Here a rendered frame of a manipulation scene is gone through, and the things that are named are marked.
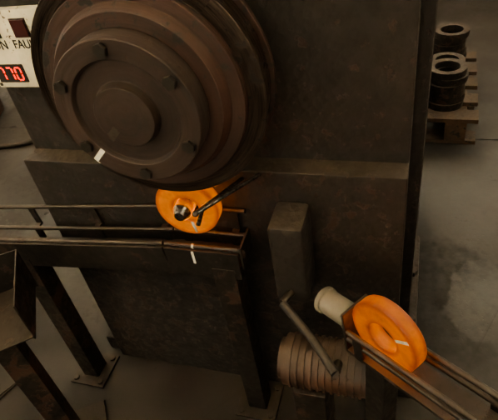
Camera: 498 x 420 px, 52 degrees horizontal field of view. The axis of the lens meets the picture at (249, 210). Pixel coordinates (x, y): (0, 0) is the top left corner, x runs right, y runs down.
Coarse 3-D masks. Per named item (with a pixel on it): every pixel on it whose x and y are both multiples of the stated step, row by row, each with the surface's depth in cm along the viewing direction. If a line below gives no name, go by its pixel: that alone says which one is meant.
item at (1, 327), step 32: (0, 256) 127; (0, 288) 133; (32, 288) 130; (0, 320) 126; (32, 320) 122; (0, 352) 128; (32, 352) 139; (32, 384) 138; (64, 416) 150; (96, 416) 168
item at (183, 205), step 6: (180, 198) 114; (186, 198) 114; (180, 204) 112; (186, 204) 113; (192, 204) 114; (174, 210) 113; (180, 210) 112; (186, 210) 112; (192, 210) 114; (174, 216) 113; (180, 216) 112; (186, 216) 112
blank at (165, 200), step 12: (168, 192) 114; (180, 192) 113; (192, 192) 112; (204, 192) 111; (216, 192) 114; (156, 204) 118; (168, 204) 116; (216, 204) 113; (168, 216) 119; (192, 216) 119; (204, 216) 116; (216, 216) 115; (180, 228) 121; (192, 228) 119; (204, 228) 118
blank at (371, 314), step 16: (368, 304) 93; (384, 304) 91; (368, 320) 95; (384, 320) 91; (400, 320) 88; (368, 336) 98; (384, 336) 98; (400, 336) 89; (416, 336) 88; (384, 352) 96; (400, 352) 92; (416, 352) 88
